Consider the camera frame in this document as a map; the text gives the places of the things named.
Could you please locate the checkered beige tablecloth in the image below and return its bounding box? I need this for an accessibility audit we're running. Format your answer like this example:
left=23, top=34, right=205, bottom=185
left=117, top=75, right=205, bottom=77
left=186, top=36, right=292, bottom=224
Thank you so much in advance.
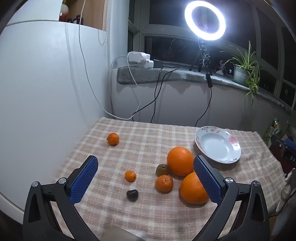
left=50, top=117, right=288, bottom=241

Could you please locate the small green-brown kiwi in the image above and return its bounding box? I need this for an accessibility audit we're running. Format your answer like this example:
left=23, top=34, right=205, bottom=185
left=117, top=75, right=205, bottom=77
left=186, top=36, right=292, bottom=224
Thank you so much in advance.
left=156, top=164, right=169, bottom=176

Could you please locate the green spider plant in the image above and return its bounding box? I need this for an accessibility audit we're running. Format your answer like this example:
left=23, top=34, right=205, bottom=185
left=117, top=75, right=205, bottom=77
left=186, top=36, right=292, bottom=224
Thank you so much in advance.
left=221, top=40, right=265, bottom=106

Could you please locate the white cable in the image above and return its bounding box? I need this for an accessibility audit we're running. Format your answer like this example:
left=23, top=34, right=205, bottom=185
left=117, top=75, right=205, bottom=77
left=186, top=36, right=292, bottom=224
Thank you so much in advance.
left=79, top=0, right=141, bottom=121

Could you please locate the red white jar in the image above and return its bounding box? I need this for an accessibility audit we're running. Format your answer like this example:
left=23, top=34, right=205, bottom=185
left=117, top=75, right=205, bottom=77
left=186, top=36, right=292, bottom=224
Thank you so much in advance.
left=60, top=4, right=69, bottom=22

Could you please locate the black cable with inline remote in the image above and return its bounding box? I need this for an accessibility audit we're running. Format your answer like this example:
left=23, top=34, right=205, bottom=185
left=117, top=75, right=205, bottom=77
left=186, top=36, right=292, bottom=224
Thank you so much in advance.
left=195, top=70, right=213, bottom=128

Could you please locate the white ring light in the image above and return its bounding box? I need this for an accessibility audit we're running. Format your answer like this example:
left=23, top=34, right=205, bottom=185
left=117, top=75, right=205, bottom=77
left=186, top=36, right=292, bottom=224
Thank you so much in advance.
left=184, top=0, right=226, bottom=40

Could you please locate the white refrigerator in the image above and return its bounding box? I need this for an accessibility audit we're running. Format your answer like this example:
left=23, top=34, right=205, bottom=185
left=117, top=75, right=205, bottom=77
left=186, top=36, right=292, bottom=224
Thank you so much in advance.
left=0, top=20, right=112, bottom=211

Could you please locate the dark plum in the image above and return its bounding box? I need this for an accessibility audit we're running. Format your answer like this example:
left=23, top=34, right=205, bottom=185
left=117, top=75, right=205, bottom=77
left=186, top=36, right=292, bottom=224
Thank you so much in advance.
left=126, top=189, right=139, bottom=202

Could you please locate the window frame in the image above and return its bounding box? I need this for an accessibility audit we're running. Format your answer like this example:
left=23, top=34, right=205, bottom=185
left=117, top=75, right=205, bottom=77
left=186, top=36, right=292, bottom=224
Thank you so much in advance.
left=128, top=0, right=296, bottom=112

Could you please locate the pale plant pot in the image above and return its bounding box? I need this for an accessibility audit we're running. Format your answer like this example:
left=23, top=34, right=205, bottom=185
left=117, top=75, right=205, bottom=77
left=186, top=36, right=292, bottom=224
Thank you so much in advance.
left=232, top=64, right=250, bottom=84

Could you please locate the black power cable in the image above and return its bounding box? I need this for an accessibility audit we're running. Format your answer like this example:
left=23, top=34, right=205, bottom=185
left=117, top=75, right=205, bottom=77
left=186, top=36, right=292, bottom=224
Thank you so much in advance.
left=132, top=67, right=180, bottom=120
left=151, top=69, right=162, bottom=123

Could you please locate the white floral plate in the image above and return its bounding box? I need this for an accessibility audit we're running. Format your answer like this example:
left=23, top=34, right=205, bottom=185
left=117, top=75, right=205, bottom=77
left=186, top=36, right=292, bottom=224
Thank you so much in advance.
left=195, top=126, right=241, bottom=164

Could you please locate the large orange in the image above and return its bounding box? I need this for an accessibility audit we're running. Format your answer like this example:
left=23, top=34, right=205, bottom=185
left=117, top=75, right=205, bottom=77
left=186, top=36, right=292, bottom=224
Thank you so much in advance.
left=180, top=172, right=210, bottom=204
left=167, top=146, right=195, bottom=177

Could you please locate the small tangerine with stem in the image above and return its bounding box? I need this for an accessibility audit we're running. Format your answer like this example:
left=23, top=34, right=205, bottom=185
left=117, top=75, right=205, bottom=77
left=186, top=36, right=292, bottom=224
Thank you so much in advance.
left=106, top=133, right=120, bottom=146

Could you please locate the green packet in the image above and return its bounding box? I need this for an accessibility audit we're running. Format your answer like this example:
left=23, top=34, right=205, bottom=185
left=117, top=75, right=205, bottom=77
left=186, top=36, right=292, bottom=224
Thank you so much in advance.
left=269, top=118, right=282, bottom=140

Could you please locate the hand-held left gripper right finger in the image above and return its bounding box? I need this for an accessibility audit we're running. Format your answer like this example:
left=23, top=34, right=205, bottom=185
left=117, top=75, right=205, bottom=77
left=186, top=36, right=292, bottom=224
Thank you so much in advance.
left=193, top=155, right=270, bottom=241

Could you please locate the white bead cord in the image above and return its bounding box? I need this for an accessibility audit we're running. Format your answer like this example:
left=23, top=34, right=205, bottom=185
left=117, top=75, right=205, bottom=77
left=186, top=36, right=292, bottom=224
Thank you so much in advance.
left=98, top=0, right=110, bottom=46

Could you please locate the small kumquat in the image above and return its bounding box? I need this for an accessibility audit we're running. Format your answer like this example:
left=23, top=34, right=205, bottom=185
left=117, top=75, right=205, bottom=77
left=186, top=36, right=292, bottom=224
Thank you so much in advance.
left=124, top=171, right=137, bottom=182

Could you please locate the white cloth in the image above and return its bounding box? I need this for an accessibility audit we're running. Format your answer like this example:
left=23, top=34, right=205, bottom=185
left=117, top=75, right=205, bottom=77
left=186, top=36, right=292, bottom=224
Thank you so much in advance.
left=269, top=167, right=296, bottom=241

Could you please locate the black tripod stand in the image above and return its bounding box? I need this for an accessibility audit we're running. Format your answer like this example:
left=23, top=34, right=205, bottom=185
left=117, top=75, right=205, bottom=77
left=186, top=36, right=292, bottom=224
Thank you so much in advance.
left=188, top=37, right=212, bottom=72

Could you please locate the medium mandarin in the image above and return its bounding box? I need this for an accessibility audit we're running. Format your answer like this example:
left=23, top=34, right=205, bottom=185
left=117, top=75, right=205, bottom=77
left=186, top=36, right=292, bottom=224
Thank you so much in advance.
left=155, top=175, right=174, bottom=193

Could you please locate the white power strip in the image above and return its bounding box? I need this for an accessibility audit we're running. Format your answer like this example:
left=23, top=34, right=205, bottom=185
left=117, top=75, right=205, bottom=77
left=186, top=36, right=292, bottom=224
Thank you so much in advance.
left=127, top=51, right=154, bottom=69

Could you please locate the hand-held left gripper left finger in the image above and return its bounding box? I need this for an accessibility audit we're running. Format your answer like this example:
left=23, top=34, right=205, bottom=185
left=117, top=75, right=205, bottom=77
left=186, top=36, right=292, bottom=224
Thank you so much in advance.
left=22, top=155, right=100, bottom=241

